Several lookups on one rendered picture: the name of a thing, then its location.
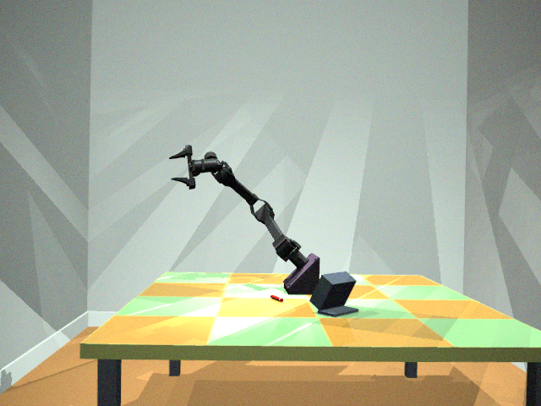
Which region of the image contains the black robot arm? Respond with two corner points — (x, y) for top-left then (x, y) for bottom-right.
(205, 151), (309, 271)

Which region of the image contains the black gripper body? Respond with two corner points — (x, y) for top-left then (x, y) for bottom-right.
(185, 145), (207, 189)

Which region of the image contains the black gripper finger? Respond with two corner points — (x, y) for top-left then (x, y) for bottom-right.
(171, 178), (188, 186)
(169, 148), (185, 159)

